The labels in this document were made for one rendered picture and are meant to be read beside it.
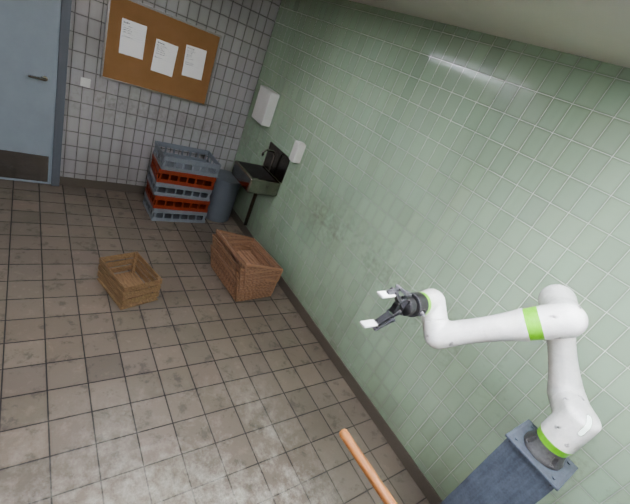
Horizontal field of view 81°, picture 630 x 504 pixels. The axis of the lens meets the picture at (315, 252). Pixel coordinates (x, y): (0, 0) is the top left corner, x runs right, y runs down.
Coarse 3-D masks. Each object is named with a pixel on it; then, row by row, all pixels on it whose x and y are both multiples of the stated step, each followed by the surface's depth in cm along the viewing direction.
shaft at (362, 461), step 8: (344, 432) 114; (344, 440) 113; (352, 440) 113; (352, 448) 111; (360, 456) 109; (360, 464) 108; (368, 464) 108; (368, 472) 106; (376, 480) 105; (376, 488) 104; (384, 488) 103; (384, 496) 102
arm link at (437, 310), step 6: (426, 294) 141; (432, 294) 142; (438, 294) 143; (432, 300) 140; (438, 300) 142; (444, 300) 144; (432, 306) 140; (438, 306) 142; (444, 306) 143; (432, 312) 141; (438, 312) 141; (444, 312) 142; (426, 318) 143; (432, 318) 141; (438, 318) 141; (444, 318) 142
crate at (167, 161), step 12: (156, 144) 384; (168, 144) 396; (156, 156) 383; (168, 156) 365; (180, 156) 411; (168, 168) 372; (180, 168) 378; (192, 168) 385; (204, 168) 412; (216, 168) 399
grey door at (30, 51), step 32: (0, 0) 287; (32, 0) 296; (64, 0) 304; (0, 32) 297; (32, 32) 307; (64, 32) 316; (0, 64) 308; (32, 64) 319; (64, 64) 328; (0, 96) 320; (32, 96) 331; (64, 96) 342; (0, 128) 333; (32, 128) 345; (0, 160) 346; (32, 160) 359
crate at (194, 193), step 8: (152, 176) 387; (152, 184) 386; (160, 184) 379; (168, 184) 383; (160, 192) 384; (168, 192) 396; (176, 192) 404; (184, 192) 397; (192, 192) 401; (200, 192) 406; (208, 192) 411; (200, 200) 412; (208, 200) 416
